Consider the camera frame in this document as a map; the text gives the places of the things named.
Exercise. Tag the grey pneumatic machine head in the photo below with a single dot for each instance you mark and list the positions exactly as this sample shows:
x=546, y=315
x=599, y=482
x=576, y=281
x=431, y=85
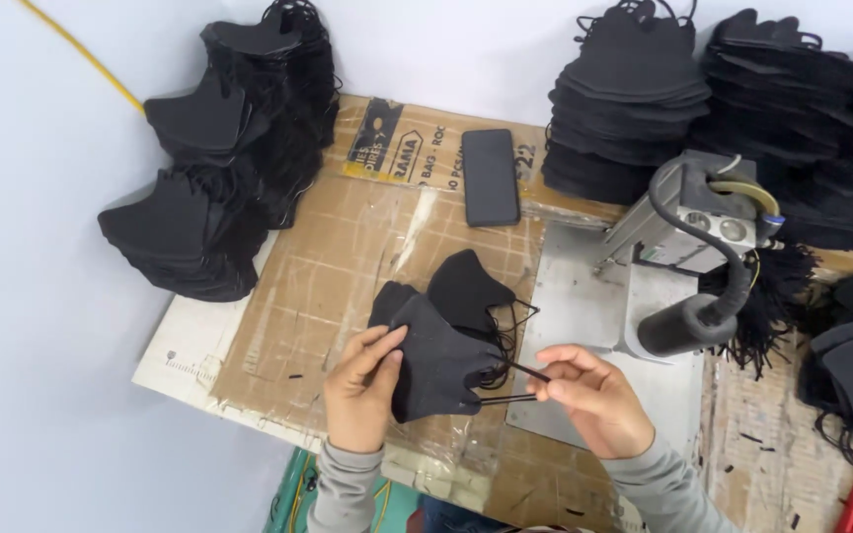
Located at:
x=686, y=222

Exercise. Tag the black smartphone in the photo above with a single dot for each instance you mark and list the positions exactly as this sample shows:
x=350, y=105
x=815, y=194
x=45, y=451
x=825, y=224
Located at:
x=490, y=178

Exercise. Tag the black cylinder machine horn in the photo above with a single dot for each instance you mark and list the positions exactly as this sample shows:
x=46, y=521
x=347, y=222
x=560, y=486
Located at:
x=682, y=329

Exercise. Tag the stack of black masks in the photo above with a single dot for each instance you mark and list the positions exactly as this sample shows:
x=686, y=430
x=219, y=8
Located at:
x=623, y=111
x=278, y=66
x=204, y=118
x=175, y=237

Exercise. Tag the person's left hand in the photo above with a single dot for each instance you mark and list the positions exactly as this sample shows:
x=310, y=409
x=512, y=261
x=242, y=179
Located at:
x=356, y=400

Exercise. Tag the clear yellowish air tube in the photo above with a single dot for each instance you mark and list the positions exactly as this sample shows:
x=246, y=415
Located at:
x=748, y=191

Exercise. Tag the person's blue jeans leg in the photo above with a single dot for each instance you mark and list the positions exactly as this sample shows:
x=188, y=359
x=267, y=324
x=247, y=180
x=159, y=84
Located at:
x=456, y=517

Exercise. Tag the taped brown cardboard sheet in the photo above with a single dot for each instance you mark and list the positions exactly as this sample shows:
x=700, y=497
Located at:
x=337, y=252

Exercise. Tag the white board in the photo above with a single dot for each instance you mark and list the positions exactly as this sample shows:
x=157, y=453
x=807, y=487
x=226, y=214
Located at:
x=189, y=355

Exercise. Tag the bundle of black elastic loops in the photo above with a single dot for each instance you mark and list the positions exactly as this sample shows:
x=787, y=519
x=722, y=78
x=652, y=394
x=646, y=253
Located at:
x=771, y=296

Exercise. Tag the person's right hand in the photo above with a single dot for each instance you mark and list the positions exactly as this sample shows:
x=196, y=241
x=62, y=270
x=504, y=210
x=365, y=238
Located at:
x=604, y=411

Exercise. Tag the grey metal base plate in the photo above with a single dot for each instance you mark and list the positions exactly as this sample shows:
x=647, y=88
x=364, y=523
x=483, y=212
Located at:
x=582, y=296

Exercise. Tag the large heap of black masks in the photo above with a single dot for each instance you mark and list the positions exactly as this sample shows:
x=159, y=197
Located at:
x=804, y=111

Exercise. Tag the black face mask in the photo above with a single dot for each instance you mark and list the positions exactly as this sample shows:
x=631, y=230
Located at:
x=438, y=363
x=465, y=290

